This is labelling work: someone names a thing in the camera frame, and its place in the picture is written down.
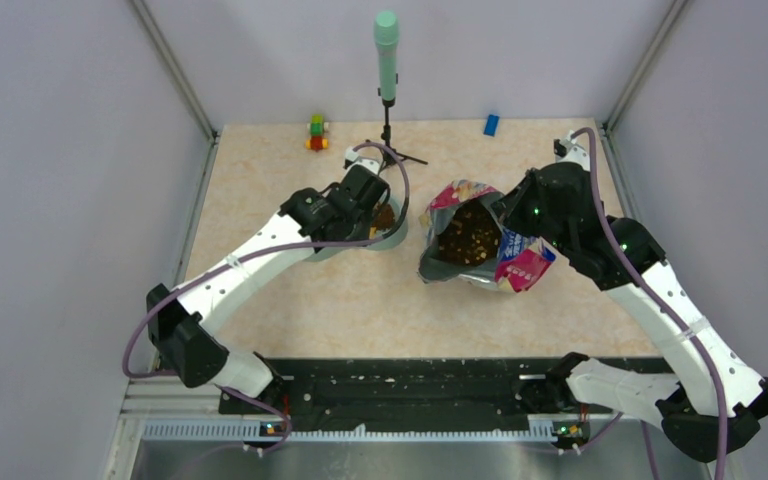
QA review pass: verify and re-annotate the green double pet bowl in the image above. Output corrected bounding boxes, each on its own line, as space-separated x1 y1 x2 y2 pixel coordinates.
305 197 408 263

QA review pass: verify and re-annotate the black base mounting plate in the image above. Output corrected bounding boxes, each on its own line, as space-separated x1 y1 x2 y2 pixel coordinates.
218 354 677 435

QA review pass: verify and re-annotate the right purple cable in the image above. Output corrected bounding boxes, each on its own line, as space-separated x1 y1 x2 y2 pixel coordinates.
569 127 730 480

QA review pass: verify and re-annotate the black tripod microphone stand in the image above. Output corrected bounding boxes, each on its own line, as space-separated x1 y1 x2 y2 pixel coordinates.
380 100 428 170

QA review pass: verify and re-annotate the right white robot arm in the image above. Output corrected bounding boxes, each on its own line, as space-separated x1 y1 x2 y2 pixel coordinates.
492 162 768 463

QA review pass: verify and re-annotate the purple cable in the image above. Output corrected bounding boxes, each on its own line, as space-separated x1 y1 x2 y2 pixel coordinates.
569 127 730 480
122 140 412 458

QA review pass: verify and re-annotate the green microphone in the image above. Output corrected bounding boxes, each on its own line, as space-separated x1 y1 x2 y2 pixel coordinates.
373 10 400 107

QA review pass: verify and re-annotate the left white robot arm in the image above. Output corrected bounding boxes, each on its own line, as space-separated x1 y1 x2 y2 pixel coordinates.
146 159 389 414

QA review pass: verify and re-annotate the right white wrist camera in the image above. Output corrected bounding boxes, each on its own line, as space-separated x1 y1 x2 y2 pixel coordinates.
553 138 590 172

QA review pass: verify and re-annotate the cat food bag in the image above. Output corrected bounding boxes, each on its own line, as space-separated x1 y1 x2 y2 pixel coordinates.
418 180 556 293

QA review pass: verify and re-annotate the blue block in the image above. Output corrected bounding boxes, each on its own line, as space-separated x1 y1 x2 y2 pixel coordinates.
483 114 500 137

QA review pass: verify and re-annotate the colourful toy block figure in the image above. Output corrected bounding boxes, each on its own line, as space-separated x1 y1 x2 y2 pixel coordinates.
305 114 329 151

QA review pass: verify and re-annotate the grey cable duct strip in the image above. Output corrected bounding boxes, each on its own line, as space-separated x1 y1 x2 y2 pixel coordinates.
142 419 557 443

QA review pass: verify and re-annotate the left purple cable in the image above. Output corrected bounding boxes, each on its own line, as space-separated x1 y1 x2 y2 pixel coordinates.
122 140 412 458

